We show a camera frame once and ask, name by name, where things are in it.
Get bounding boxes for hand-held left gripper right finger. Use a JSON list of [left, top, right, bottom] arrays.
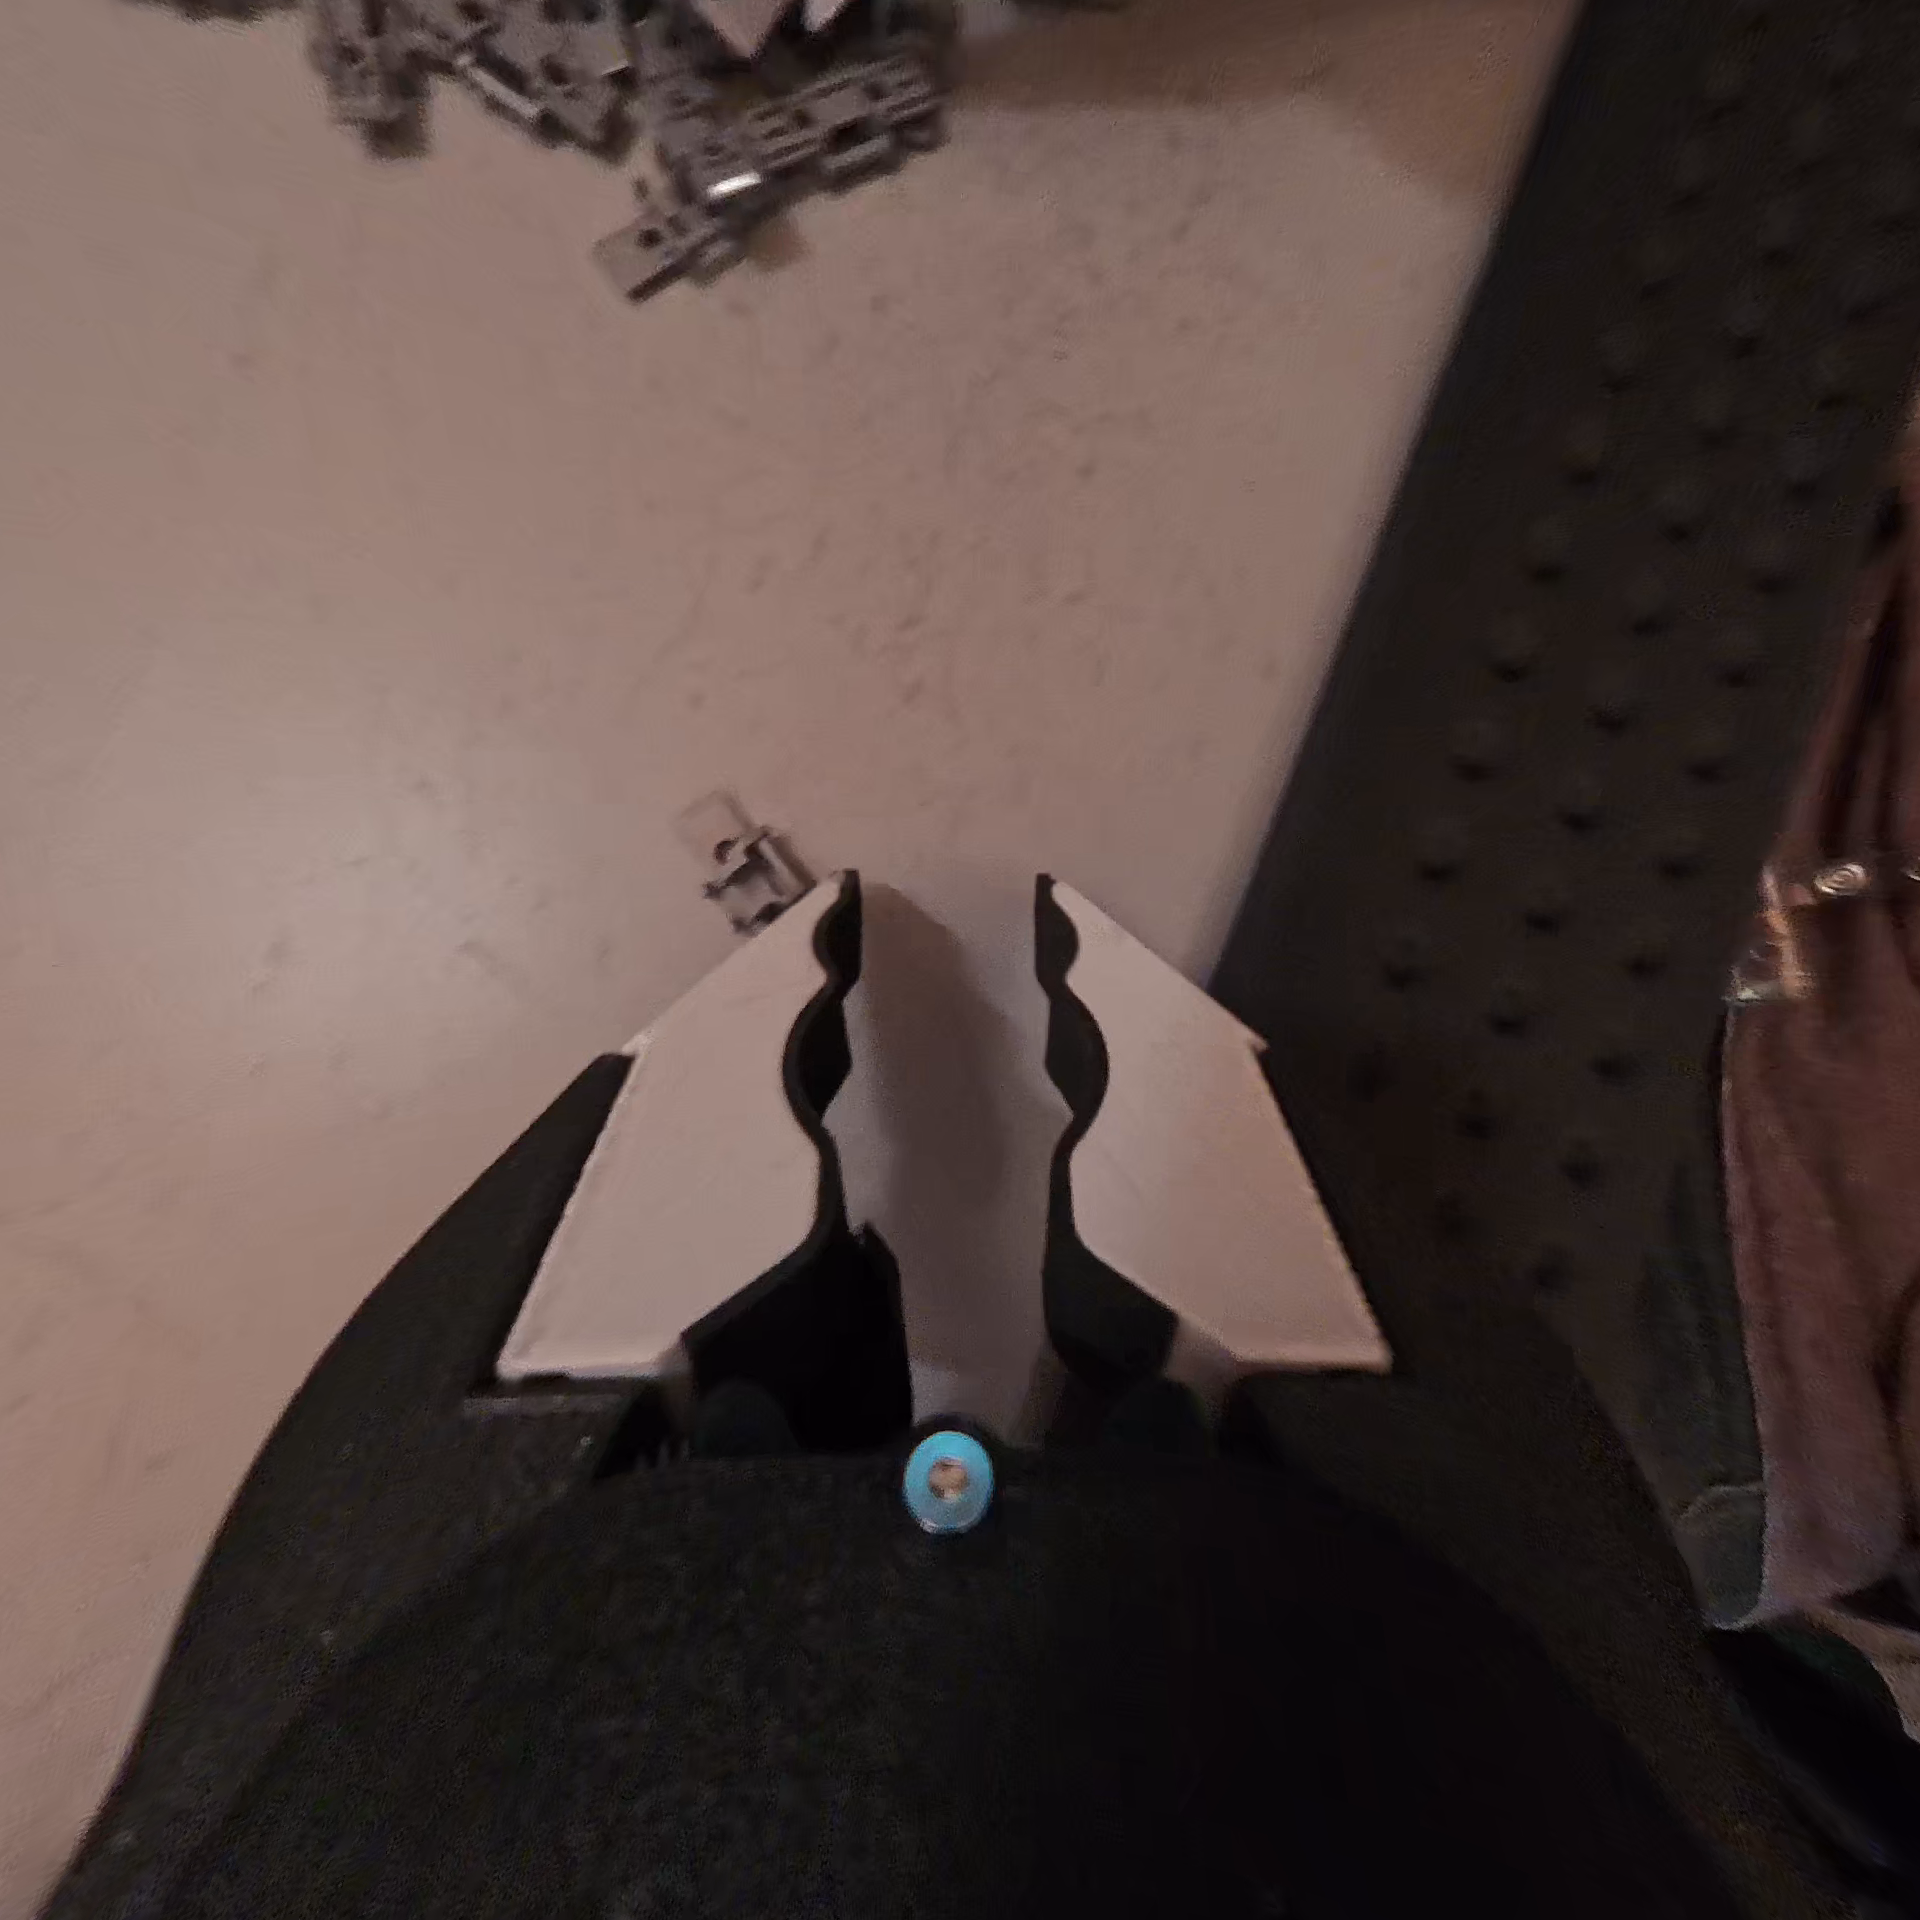
[[1036, 874, 1395, 1385]]

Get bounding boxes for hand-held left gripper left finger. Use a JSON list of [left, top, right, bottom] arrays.
[[495, 872, 868, 1385]]

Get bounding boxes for single grey track link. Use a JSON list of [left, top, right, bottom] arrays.
[[675, 790, 818, 934]]

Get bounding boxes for pile of grey track links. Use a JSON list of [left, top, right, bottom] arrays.
[[142, 0, 963, 302]]

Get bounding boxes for grey desk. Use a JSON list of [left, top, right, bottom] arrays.
[[0, 0, 1592, 1920]]

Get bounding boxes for dark grey pants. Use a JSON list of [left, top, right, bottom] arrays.
[[1664, 1200, 1816, 1636]]

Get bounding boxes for metal clip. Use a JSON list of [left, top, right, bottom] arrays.
[[1726, 848, 1920, 1011]]

